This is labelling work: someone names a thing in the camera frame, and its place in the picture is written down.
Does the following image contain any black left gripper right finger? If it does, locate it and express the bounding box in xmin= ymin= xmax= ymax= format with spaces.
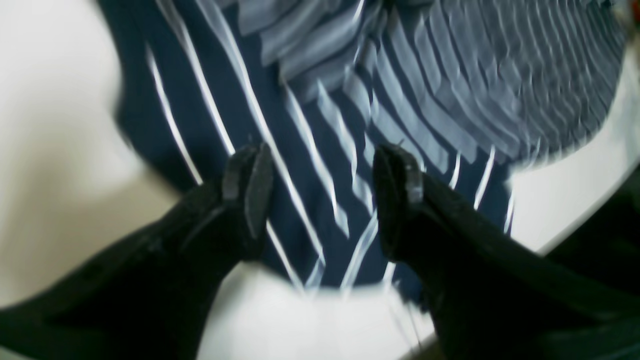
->
xmin=372 ymin=145 xmax=640 ymax=360

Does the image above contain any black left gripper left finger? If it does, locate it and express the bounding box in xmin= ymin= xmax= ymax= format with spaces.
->
xmin=0 ymin=143 xmax=274 ymax=360

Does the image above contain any navy white striped t-shirt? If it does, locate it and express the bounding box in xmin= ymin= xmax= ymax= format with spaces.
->
xmin=98 ymin=0 xmax=627 ymax=301

